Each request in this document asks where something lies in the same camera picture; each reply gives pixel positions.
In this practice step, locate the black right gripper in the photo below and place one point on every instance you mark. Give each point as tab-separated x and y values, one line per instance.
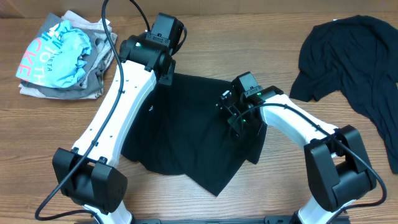
247	128

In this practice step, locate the black polo shirt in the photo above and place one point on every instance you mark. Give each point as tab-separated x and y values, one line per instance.
179	130

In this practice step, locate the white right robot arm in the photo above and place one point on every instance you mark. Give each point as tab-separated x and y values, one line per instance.
338	168

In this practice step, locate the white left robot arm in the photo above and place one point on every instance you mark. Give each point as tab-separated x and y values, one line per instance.
88	172

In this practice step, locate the beige folded garment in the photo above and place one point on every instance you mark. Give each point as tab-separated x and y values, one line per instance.
102	40

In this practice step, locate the grey folded garment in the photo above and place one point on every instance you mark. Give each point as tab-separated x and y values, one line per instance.
90	81

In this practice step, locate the light blue printed t-shirt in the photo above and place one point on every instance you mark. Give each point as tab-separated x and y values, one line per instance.
55	59

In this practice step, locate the black t-shirt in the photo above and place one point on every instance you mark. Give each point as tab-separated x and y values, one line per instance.
358	57

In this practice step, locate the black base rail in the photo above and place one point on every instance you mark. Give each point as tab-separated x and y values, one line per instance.
214	221

